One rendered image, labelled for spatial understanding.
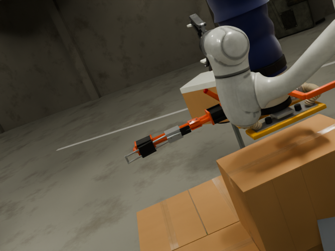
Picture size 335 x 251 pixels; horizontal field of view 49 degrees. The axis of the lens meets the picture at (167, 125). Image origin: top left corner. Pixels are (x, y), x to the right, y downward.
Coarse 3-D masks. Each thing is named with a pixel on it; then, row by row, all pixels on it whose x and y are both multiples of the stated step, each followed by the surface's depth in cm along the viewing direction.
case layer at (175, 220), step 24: (192, 192) 252; (216, 192) 240; (144, 216) 248; (168, 216) 236; (192, 216) 224; (216, 216) 214; (144, 240) 221; (168, 240) 211; (192, 240) 202; (216, 240) 194; (240, 240) 186
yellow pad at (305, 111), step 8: (296, 104) 158; (304, 104) 161; (320, 104) 156; (296, 112) 157; (304, 112) 155; (312, 112) 154; (272, 120) 159; (280, 120) 156; (288, 120) 154; (296, 120) 154; (264, 128) 154; (272, 128) 153; (256, 136) 153
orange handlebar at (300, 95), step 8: (320, 88) 138; (328, 88) 139; (296, 96) 144; (304, 96) 139; (312, 96) 138; (192, 120) 163; (200, 120) 160; (208, 120) 160; (192, 128) 161; (160, 136) 163; (136, 152) 160
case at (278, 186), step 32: (288, 128) 189; (320, 128) 175; (224, 160) 184; (256, 160) 171; (288, 160) 159; (320, 160) 152; (256, 192) 151; (288, 192) 154; (320, 192) 156; (256, 224) 155; (288, 224) 158
